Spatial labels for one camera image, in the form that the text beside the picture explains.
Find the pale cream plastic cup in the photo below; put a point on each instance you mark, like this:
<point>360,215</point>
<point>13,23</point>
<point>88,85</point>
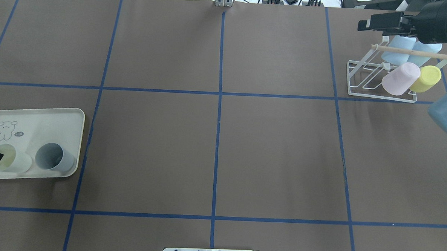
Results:
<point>14,160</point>

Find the pink plastic cup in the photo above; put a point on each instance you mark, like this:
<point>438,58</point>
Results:
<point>399,80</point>

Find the white wire cup rack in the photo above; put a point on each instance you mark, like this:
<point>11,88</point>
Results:
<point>364,76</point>

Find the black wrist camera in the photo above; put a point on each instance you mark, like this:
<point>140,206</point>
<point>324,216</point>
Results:
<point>382,22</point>

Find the yellow plastic cup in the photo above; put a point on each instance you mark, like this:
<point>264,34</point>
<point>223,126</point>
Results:
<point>429,76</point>

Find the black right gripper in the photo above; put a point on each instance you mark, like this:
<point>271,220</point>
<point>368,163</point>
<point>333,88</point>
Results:
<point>435,21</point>

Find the blue plastic cup front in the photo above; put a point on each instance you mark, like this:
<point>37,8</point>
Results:
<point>421,60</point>

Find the cream plastic tray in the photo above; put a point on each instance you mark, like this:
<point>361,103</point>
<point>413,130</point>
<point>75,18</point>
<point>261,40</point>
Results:
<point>28,130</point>

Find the grey plastic cup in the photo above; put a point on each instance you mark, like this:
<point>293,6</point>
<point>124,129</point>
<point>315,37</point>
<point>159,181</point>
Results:
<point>53,157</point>

